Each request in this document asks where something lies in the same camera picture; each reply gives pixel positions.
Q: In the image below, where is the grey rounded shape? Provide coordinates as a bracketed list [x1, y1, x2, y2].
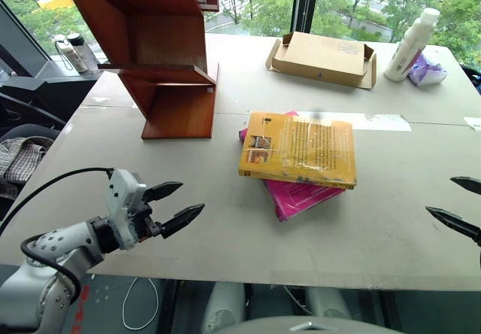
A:
[303, 286, 353, 322]
[198, 281, 248, 334]

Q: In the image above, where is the clear bottle with black cap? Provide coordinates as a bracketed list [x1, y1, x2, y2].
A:
[66, 32, 92, 74]

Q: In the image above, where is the pink book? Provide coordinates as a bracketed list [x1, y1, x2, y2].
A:
[237, 111, 349, 223]

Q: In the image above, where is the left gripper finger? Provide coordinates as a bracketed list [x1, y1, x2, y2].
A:
[144, 181, 185, 203]
[159, 202, 207, 241]

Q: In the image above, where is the grey curved panel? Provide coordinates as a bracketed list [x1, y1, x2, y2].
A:
[213, 312, 400, 334]

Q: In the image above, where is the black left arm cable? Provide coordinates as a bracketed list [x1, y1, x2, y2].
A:
[0, 166, 115, 307]

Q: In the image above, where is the white water bottle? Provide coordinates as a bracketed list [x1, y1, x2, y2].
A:
[53, 35, 82, 73]

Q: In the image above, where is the yellow book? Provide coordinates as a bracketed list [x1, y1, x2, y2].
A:
[238, 111, 358, 191]

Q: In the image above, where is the white thin cable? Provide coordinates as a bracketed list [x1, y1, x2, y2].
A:
[121, 275, 161, 332]

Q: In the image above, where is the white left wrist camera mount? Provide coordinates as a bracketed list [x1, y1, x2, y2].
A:
[103, 168, 149, 252]

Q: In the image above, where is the black chair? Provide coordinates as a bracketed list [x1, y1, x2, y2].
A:
[0, 92, 67, 144]

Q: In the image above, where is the open cardboard box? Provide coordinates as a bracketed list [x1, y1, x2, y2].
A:
[265, 30, 378, 91]

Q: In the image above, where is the red-brown wooden bookshelf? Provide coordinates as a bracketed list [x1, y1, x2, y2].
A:
[57, 0, 221, 141]

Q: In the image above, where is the long clear tape strip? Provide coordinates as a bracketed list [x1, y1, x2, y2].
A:
[298, 111, 413, 132]

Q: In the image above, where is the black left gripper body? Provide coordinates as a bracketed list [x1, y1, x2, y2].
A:
[129, 193, 165, 244]

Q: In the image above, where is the purple tissue pack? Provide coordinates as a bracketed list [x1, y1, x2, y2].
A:
[407, 52, 449, 87]

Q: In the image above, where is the white plastic bottle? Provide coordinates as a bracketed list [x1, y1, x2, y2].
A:
[383, 7, 442, 83]

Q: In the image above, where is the plaid cloth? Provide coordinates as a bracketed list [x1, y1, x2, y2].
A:
[0, 135, 55, 200]

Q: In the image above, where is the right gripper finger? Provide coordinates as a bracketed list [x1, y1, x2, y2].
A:
[425, 205, 481, 249]
[449, 175, 481, 196]

